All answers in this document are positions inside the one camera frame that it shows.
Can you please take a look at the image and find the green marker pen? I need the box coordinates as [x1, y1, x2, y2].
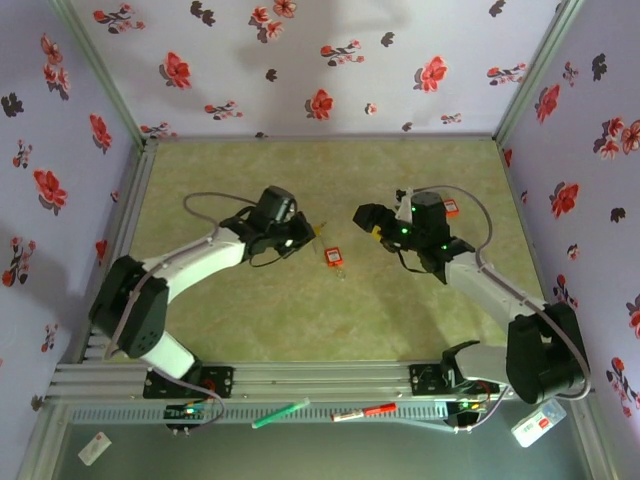
[251, 397, 311, 430]

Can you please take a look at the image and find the red white marker pen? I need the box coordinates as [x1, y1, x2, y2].
[329, 402, 399, 423]

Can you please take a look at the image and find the white packet with red label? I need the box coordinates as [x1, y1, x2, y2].
[510, 399, 568, 449]

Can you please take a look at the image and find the small white red card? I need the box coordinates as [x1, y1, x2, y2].
[77, 431, 112, 466]

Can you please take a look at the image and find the thin black left gripper cable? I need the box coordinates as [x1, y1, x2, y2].
[248, 238, 297, 269]

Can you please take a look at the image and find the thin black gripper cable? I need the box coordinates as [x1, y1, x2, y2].
[394, 247, 436, 275]
[248, 238, 297, 269]

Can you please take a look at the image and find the thin black right gripper cable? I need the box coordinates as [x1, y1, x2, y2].
[394, 247, 436, 275]

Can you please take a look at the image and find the aluminium wall rail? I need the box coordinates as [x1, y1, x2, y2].
[144, 132, 501, 145]

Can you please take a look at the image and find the aluminium side rail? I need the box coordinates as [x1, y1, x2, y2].
[58, 141, 160, 366]

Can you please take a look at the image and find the aluminium mounting rail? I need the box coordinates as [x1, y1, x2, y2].
[49, 360, 519, 401]

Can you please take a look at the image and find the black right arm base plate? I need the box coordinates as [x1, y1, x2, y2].
[408, 363, 501, 399]

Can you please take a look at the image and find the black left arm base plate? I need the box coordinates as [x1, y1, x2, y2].
[143, 365, 236, 400]

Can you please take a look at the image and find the aluminium corner post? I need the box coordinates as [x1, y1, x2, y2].
[52, 0, 151, 146]
[491, 0, 587, 145]

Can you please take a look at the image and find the thin grey base cable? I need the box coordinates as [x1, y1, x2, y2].
[452, 382, 511, 435]
[149, 375, 227, 430]

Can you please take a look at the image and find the grey slotted cable duct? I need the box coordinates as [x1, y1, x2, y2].
[67, 402, 451, 425]

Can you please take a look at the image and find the aluminium frame leg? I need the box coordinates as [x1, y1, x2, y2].
[569, 397, 622, 480]
[17, 399, 74, 480]

